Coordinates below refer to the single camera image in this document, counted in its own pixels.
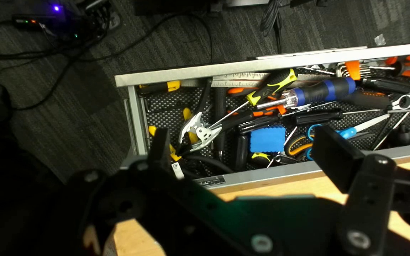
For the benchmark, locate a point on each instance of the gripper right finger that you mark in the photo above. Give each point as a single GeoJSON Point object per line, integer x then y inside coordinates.
{"type": "Point", "coordinates": [368, 199]}

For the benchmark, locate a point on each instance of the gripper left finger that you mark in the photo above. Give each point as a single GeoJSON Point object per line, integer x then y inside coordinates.
{"type": "Point", "coordinates": [176, 209]}

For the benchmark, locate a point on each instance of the slim black screwdriver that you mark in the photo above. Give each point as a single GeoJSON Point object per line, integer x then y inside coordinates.
{"type": "Point", "coordinates": [319, 116]}

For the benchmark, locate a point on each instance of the black and orange screwdriver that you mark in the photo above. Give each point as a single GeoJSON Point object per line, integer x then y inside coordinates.
{"type": "Point", "coordinates": [368, 99]}

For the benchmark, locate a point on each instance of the blue and black screwdriver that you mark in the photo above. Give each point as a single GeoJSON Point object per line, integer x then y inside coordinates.
{"type": "Point", "coordinates": [322, 91]}

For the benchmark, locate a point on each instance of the black and yellow screwdriver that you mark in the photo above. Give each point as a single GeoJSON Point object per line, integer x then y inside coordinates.
{"type": "Point", "coordinates": [272, 87]}

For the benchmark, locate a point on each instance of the grey metal drawer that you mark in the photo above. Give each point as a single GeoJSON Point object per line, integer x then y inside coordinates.
{"type": "Point", "coordinates": [226, 69]}

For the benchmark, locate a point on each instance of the orange and black snips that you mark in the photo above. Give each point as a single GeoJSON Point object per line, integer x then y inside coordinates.
{"type": "Point", "coordinates": [297, 144]}

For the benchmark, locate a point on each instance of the small silver wrench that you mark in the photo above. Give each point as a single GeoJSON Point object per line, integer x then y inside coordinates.
{"type": "Point", "coordinates": [405, 101]}

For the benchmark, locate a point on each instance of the blue foam block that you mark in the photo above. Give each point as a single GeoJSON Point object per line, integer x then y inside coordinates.
{"type": "Point", "coordinates": [267, 139]}

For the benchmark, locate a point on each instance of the black and yellow tool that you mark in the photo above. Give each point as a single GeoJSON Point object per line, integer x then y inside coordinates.
{"type": "Point", "coordinates": [164, 86]}

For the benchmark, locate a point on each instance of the orange hex key set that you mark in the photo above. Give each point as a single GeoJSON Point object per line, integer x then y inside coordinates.
{"type": "Point", "coordinates": [352, 69]}

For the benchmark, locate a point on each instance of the steel ruler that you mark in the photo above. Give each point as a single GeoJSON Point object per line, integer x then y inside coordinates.
{"type": "Point", "coordinates": [240, 76]}

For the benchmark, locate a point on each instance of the electronic box with lights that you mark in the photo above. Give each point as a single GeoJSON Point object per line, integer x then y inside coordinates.
{"type": "Point", "coordinates": [62, 17]}

